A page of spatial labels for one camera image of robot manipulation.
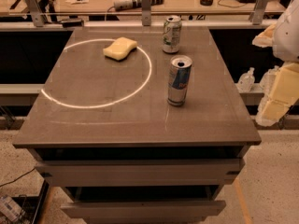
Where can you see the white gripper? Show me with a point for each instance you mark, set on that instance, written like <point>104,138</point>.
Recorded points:
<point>288,37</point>

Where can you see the red bull can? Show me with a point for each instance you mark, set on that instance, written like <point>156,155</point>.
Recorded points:
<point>179,74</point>

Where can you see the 7up can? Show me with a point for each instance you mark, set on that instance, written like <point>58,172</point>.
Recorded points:
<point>171,34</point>

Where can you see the clear sanitizer bottle right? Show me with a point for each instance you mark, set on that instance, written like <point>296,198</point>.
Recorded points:
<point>268,78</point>

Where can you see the clear sanitizer bottle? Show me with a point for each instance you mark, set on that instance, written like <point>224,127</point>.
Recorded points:
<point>246,81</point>
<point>268,78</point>

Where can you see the clear sanitizer bottle left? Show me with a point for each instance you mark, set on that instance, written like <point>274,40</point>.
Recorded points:
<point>246,81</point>

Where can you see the upper grey drawer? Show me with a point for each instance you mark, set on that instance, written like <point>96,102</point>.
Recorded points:
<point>140,173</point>

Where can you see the grey drawer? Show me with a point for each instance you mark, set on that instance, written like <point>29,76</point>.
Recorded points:
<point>144,212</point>
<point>140,173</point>

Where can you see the yellow sponge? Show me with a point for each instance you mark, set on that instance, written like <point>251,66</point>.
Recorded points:
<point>120,48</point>

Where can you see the grey drawer cabinet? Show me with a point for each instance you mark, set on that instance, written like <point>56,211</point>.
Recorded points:
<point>94,108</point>

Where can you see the lower grey drawer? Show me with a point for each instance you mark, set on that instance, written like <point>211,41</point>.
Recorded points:
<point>144,212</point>

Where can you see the wooden desk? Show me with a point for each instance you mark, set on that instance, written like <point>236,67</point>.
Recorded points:
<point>168,7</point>

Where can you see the black crate on floor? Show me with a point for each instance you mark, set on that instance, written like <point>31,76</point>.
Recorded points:
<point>23,209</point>

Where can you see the metal bracket right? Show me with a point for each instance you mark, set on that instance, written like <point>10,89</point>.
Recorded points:
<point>256,16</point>

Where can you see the metal bracket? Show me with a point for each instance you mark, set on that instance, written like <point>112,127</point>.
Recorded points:
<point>35,13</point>
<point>256,16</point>
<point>146,12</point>

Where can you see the metal bracket middle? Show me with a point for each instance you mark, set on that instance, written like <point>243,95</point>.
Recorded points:
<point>146,12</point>

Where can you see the metal bracket left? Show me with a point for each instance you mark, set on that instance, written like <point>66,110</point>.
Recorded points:
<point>35,13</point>

